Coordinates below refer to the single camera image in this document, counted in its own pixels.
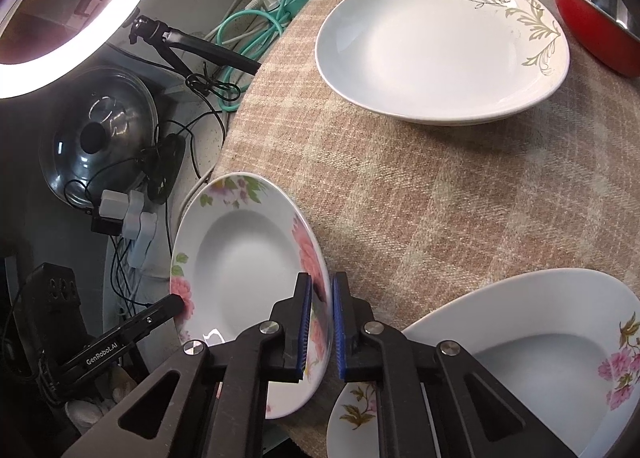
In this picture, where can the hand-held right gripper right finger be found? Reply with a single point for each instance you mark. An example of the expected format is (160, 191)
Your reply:
(340, 333)

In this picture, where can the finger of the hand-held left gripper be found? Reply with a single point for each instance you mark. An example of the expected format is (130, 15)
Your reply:
(160, 313)

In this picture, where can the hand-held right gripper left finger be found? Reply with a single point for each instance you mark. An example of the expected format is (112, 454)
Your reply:
(306, 333)

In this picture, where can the plate with large pink flowers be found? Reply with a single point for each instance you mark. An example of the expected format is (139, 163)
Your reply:
(235, 268)

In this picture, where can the white plate with leaf print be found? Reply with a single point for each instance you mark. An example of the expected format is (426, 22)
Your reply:
(425, 47)

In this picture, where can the red steel bowl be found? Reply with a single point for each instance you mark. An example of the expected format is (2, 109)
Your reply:
(595, 37)

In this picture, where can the person's left hand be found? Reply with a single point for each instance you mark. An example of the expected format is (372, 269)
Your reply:
(90, 410)

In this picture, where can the white power adapter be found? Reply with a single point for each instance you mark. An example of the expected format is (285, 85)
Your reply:
(142, 233)

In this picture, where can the small white floral plate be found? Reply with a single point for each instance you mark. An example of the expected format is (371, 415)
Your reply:
(350, 418)

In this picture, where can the white cube charger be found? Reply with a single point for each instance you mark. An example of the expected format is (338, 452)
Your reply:
(114, 205)

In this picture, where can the black power adapter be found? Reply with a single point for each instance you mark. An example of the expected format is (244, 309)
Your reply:
(167, 162)

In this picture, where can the plaid cloth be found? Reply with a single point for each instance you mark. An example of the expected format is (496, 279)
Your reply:
(425, 188)

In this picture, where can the glass pot lid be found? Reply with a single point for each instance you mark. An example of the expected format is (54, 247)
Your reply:
(115, 107)

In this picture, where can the black tripod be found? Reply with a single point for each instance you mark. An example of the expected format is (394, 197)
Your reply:
(200, 45)

